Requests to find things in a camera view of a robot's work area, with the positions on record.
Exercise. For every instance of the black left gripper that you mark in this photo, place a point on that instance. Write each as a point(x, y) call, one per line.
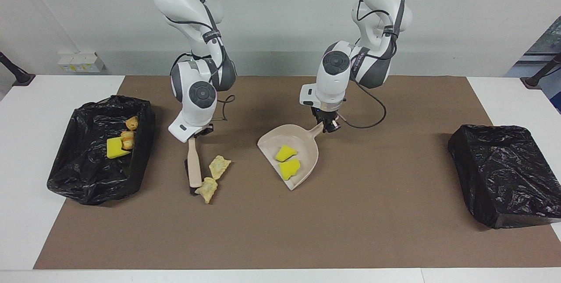
point(326, 116)

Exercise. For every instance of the beige plastic dustpan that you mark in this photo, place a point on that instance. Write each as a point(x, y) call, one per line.
point(274, 143)

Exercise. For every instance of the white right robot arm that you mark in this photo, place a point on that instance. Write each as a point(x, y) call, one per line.
point(193, 94)

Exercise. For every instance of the brown table mat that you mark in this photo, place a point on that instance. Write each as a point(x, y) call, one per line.
point(263, 239)

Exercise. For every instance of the yellow sponge block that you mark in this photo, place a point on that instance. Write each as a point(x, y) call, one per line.
point(116, 148)

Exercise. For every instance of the notched yellow sponge piece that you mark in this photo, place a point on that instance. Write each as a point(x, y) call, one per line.
point(290, 169)

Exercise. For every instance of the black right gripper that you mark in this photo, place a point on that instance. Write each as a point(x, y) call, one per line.
point(203, 130)

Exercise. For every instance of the yellow sponge wedge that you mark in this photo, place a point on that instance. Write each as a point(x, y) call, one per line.
point(285, 153)

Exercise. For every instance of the black camera stand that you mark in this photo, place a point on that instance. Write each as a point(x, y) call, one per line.
point(541, 75)
point(17, 75)

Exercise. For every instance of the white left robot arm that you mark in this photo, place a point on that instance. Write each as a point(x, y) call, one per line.
point(333, 77)

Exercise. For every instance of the white wall socket box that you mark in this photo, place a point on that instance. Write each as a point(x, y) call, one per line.
point(81, 61)

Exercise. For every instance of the black bag lined bin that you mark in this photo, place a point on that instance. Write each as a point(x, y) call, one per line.
point(87, 173)
point(504, 173)

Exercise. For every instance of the brown bread roll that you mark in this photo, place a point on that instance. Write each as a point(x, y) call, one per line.
point(128, 139)

